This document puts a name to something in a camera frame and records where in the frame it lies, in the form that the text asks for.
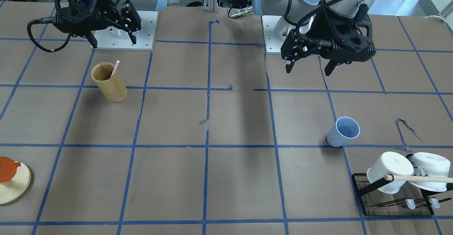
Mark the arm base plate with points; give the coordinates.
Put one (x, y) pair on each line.
(275, 30)
(114, 39)

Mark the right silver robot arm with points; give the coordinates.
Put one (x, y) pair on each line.
(139, 5)

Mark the black wire mug rack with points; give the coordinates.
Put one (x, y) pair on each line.
(396, 198)

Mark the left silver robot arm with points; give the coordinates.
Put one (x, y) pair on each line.
(301, 13)

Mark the bamboo cylinder holder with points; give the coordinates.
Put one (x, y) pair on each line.
(110, 84)

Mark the light blue plastic cup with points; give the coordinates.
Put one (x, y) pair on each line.
(345, 130)

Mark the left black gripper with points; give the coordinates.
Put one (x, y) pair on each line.
(319, 27)

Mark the orange mug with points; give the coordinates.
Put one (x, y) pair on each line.
(8, 168)

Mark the white mug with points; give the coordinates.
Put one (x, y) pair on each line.
(434, 166)
(390, 163)

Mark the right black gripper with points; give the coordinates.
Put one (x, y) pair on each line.
(107, 7)

